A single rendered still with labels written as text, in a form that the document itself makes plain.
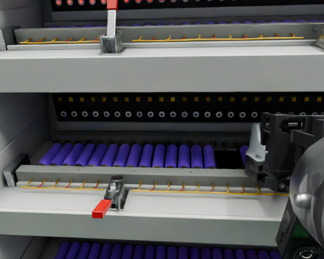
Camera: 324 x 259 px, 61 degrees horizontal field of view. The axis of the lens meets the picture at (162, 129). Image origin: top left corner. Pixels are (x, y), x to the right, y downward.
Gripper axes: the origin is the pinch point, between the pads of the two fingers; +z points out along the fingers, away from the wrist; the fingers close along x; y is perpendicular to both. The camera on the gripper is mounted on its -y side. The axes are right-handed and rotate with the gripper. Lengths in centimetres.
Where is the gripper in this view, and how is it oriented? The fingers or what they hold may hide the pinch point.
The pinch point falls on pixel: (267, 156)
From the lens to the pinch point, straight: 44.5
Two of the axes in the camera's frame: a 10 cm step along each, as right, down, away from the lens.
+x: -10.0, -0.1, 0.8
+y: 0.0, -9.9, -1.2
